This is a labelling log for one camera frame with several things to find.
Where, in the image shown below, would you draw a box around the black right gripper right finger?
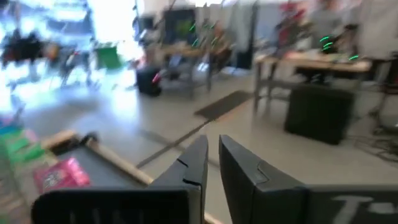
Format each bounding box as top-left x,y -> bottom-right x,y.
218,134 -> 398,224

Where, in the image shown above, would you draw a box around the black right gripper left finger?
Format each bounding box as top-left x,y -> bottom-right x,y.
30,134 -> 209,224

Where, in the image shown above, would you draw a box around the pink Raisin Bran cereal box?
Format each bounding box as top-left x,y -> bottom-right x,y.
32,156 -> 91,196

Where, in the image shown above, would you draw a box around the green Apple Jacks cereal box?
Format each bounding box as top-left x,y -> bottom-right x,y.
0,127 -> 47,166

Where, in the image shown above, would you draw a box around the wooden slatted shelf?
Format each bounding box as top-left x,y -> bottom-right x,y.
0,149 -> 60,224

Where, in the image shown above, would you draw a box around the blue-grey table mat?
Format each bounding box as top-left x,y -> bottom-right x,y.
57,146 -> 153,194

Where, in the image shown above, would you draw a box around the dark floor mat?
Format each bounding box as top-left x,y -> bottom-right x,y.
194,90 -> 253,121

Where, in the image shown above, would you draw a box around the black bag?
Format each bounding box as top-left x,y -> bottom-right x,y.
136,67 -> 163,96

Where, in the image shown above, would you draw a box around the black box cabinet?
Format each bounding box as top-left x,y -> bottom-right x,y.
284,83 -> 356,146

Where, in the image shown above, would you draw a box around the wooden desk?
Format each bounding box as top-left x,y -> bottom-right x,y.
144,42 -> 233,97
253,51 -> 374,114

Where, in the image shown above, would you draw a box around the green bin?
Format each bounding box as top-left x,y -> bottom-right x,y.
95,45 -> 123,70

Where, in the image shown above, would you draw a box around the person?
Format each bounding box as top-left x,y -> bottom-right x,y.
307,0 -> 346,48

